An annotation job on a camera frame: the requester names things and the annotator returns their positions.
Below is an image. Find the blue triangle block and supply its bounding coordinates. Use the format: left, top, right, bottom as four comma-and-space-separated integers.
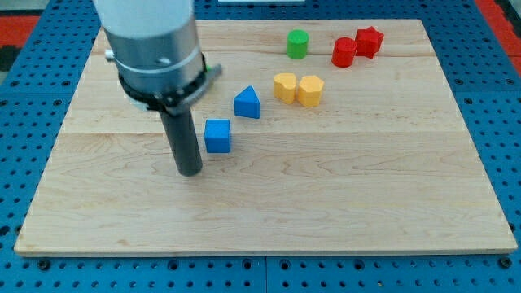
233, 85, 261, 119

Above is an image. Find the blue cube block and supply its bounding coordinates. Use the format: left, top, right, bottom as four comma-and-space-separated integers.
204, 119, 231, 153

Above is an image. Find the red star block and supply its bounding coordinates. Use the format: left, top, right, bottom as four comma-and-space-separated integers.
355, 26, 384, 59

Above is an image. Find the wooden board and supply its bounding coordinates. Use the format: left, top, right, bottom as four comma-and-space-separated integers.
15, 20, 518, 257

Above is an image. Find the yellow hexagon block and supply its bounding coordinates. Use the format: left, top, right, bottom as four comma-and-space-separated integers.
297, 76, 325, 107

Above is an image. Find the yellow heart block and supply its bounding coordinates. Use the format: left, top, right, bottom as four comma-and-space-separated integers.
273, 73, 297, 104

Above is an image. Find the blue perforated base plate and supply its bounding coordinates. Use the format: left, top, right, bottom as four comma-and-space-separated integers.
1, 1, 520, 292

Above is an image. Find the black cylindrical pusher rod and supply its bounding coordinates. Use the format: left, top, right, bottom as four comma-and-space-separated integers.
160, 111, 203, 177

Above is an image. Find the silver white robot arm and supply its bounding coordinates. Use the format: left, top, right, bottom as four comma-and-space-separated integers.
94, 0, 222, 115

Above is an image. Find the red cylinder block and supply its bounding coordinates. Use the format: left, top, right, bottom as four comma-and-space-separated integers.
331, 37, 357, 68

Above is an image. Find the green cylinder block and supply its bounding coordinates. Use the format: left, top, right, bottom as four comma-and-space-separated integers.
287, 29, 309, 59

